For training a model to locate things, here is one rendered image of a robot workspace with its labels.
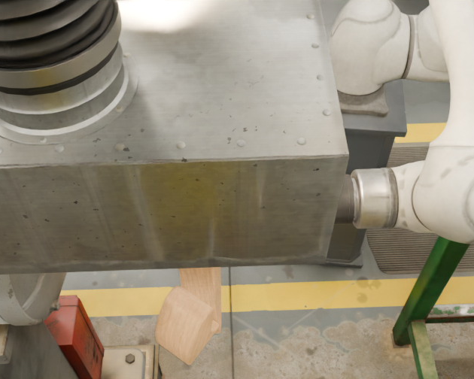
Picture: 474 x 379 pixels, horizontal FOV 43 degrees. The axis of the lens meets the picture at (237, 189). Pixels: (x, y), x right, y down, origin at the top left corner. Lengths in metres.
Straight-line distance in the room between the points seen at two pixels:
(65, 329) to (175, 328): 0.78
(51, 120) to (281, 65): 0.17
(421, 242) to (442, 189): 1.49
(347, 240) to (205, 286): 1.24
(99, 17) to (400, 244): 1.90
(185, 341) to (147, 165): 0.26
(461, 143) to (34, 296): 0.51
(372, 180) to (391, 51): 0.64
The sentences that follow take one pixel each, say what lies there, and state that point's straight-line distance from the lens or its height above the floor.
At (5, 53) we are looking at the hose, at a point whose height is 1.60.
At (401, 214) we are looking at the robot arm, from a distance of 0.89.
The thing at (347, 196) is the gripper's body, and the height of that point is 1.13.
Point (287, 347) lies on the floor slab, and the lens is 1.97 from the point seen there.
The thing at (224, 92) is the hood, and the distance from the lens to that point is 0.43.
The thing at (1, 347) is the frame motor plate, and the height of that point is 1.12.
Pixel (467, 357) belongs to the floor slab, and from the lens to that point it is 2.08.
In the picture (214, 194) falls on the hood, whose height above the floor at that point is 1.49.
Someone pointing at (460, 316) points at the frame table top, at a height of 0.21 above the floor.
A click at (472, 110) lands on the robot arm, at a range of 0.78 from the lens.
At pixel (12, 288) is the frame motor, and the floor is 1.29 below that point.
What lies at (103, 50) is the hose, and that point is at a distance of 0.39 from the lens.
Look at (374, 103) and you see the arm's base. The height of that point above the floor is 0.72.
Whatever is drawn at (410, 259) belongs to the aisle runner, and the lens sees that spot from 2.19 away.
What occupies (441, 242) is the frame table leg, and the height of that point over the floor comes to 0.60.
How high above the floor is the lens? 1.83
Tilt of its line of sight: 53 degrees down
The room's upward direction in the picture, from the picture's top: 1 degrees counter-clockwise
